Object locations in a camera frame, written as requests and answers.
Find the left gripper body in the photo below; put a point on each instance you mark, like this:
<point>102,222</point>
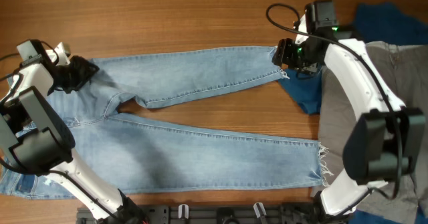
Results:
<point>71,76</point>

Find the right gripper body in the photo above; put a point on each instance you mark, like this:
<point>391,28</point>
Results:
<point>297,56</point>

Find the light blue denim jeans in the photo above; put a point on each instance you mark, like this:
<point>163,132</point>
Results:
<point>141,155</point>

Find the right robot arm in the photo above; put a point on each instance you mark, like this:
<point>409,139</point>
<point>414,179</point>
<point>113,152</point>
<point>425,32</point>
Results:
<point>385,142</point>

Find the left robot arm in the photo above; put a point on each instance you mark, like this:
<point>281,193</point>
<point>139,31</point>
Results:
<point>36,141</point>

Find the dark blue t-shirt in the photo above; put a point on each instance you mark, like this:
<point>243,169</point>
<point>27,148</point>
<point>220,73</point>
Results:
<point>384,23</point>

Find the grey shorts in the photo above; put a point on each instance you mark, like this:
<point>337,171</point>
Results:
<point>404,69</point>

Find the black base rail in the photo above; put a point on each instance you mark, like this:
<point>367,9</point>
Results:
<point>286,213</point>

